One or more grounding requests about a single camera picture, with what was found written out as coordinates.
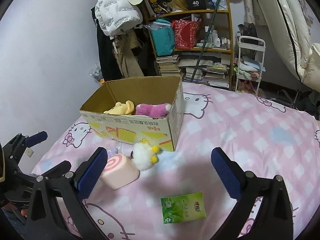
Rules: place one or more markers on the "white metal trolley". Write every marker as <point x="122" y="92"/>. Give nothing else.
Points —
<point x="249" y="64"/>

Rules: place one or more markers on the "white puffer jacket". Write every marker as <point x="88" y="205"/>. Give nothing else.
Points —
<point x="117" y="17"/>

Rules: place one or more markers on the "green pole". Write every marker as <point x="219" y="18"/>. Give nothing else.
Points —
<point x="216" y="7"/>

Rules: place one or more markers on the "wooden shelf unit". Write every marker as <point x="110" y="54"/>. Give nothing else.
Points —
<point x="216" y="66"/>

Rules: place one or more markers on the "teal bag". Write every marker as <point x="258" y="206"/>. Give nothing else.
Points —
<point x="163" y="37"/>

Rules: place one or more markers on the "clear plastic suction toy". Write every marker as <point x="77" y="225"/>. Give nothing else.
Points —
<point x="111" y="151"/>

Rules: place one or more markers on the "printed cardboard box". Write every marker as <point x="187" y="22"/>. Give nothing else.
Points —
<point x="151" y="90"/>

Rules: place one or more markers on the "yellow plush toy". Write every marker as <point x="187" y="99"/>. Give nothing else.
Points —
<point x="126" y="108"/>

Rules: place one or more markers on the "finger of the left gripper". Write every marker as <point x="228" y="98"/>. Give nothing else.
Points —
<point x="35" y="139"/>
<point x="57" y="171"/>

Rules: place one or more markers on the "black box labelled 40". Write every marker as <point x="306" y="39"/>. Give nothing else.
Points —
<point x="196" y="4"/>

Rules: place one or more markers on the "pink Hello Kitty bedsheet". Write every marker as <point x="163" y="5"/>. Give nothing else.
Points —
<point x="262" y="136"/>

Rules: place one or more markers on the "red patterned bag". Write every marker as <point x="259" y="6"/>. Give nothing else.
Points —
<point x="185" y="33"/>

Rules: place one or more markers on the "stack of books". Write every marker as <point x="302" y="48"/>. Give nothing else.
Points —
<point x="168" y="65"/>

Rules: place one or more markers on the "wall socket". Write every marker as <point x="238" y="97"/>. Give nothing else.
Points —
<point x="29" y="152"/>

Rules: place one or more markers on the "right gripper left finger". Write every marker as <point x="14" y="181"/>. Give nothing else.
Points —
<point x="45" y="219"/>

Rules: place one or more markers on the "cream duvet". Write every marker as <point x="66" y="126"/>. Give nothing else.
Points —
<point x="291" y="38"/>

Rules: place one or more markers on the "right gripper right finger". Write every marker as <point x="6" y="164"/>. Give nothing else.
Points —
<point x="262" y="209"/>

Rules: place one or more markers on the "pink swirl roll cushion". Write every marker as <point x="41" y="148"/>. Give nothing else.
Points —
<point x="119" y="172"/>

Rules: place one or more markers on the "person's left hand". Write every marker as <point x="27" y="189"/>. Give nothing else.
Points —
<point x="12" y="211"/>

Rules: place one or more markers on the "white fluffy chick plush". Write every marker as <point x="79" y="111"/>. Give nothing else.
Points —
<point x="144" y="156"/>

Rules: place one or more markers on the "magenta bear plush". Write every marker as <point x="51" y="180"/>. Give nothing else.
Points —
<point x="153" y="111"/>

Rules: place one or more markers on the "green tissue pack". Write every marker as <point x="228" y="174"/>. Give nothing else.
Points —
<point x="183" y="208"/>

